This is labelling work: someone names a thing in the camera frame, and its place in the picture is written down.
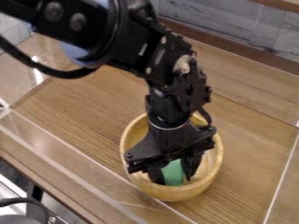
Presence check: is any black device with screw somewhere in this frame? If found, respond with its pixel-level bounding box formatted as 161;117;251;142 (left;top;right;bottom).
22;203;80;224

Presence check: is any green rectangular block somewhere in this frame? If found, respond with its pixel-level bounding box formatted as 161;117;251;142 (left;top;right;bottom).
161;159;183;186

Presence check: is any brown wooden bowl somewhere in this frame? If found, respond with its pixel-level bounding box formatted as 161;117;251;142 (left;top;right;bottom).
119;114;224;202

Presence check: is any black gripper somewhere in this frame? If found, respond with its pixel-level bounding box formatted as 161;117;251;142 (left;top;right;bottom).
124;94;216;185

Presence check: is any black cable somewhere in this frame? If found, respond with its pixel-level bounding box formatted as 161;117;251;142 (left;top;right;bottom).
0;197;51;224

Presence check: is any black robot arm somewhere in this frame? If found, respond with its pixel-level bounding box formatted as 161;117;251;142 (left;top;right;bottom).
0;0;216;185

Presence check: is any clear acrylic tray wall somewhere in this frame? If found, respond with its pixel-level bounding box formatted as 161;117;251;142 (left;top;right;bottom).
0;100;196;224

